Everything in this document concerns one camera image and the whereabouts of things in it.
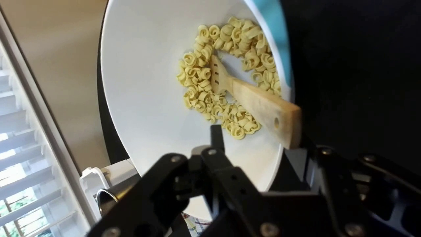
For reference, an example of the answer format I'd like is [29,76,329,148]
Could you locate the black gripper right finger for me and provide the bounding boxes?
[210,126,395,237]

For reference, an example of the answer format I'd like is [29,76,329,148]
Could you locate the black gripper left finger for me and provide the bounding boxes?
[87,153,203,237]

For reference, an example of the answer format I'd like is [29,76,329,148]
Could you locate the white mixing bowl teal rim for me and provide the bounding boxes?
[99,0,295,194]

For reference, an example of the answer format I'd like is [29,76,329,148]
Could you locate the macaroni pasta in bowl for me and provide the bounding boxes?
[177,18,282,140]

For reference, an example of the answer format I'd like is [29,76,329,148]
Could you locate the steel utensil cup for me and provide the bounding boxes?
[95,176,141,216]

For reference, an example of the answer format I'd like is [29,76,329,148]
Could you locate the white plastic basket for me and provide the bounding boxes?
[78,159,139,222]

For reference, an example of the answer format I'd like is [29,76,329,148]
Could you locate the white vertical blinds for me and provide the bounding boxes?
[0,12,97,237]

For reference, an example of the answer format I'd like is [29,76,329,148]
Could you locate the round black table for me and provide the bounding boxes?
[101,0,421,173]

